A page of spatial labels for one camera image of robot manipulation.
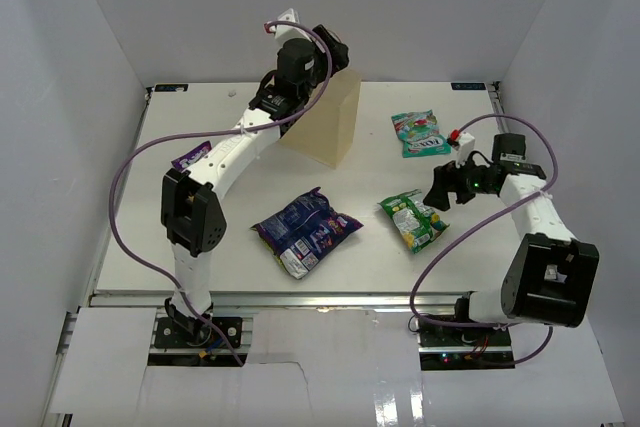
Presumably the purple pink gummy bag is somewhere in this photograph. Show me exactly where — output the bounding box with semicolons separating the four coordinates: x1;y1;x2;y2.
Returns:
171;141;212;172

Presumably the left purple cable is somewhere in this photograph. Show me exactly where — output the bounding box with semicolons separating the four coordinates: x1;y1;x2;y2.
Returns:
109;20;334;368

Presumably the left blue table label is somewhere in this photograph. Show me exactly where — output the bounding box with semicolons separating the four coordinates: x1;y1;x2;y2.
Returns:
154;84;189;93

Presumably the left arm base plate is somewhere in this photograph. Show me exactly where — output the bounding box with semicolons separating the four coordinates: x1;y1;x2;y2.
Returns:
152;317;243;349

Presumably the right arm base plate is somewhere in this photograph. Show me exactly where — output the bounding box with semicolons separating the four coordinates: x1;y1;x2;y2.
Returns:
408;316;512;348

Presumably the dark blue snack bag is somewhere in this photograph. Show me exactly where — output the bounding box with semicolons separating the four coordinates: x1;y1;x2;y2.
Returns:
251;187;363;280

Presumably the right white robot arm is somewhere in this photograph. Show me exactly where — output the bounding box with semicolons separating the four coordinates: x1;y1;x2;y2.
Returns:
424;131;599;346

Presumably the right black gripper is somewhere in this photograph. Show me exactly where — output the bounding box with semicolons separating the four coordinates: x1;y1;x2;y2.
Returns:
423;151;495;212

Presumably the teal candy bag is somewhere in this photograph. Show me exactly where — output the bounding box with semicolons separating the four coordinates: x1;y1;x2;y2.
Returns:
391;110;451;158

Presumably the blue table label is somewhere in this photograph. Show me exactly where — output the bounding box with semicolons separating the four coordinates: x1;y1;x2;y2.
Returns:
451;82;486;91
154;84;189;93

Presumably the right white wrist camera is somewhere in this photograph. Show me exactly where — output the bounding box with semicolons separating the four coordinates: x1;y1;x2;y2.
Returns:
447;130;475;168

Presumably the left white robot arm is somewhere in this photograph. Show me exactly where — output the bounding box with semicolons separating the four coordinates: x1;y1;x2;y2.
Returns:
161;25;349;346

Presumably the right blue table label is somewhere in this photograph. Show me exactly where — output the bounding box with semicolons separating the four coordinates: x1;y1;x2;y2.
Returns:
451;82;486;91

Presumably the beige paper bag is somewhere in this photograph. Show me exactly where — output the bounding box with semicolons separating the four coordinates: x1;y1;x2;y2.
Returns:
279;68;361;168

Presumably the green chips bag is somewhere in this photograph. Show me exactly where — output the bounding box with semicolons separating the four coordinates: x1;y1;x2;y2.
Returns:
378;189;449;254

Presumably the aluminium frame rail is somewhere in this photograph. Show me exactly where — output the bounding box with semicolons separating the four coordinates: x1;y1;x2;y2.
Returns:
87;291;529;311

